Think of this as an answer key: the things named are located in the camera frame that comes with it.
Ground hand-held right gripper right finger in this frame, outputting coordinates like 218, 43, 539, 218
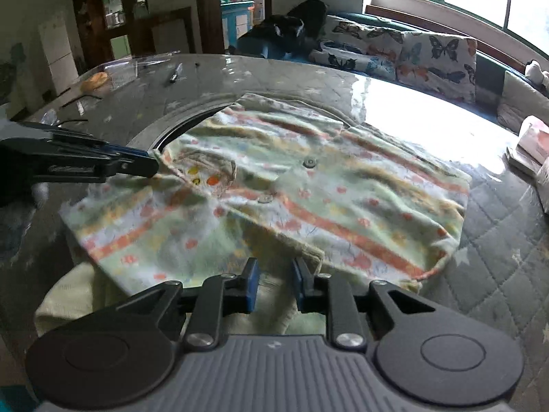
292, 256, 435, 350

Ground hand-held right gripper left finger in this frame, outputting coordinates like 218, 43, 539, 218
98, 257, 260, 350

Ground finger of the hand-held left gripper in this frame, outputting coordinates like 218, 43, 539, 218
51, 131, 152, 157
40, 153, 160, 181

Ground striped floral shirt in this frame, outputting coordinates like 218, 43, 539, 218
60, 92, 472, 297

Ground orange bun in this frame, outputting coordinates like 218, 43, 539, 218
81, 72, 109, 92

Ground white cabinet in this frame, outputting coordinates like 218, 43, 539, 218
38, 12, 80, 93

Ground dark wooden cabinet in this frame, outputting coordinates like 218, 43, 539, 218
70, 0, 195, 64

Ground pale yellow cloth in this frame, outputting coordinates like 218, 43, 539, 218
34, 262, 129, 340

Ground blue cabinet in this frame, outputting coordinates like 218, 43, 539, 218
220, 0, 255, 49

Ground butterfly print seat cushion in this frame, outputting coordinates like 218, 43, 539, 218
308, 39, 401, 73

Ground butterfly print pillow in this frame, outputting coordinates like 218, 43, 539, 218
395, 31, 478, 104

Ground butterfly print back cushion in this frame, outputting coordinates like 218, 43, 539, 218
321, 14, 406, 48

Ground stack of books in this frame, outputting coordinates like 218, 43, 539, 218
505, 115, 549, 214

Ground butterfly print pillows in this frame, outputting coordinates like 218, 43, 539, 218
326, 11, 549, 121

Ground grey quilted cushion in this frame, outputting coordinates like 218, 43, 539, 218
497, 70, 549, 135

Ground white plush toy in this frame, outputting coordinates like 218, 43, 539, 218
525, 59, 549, 89

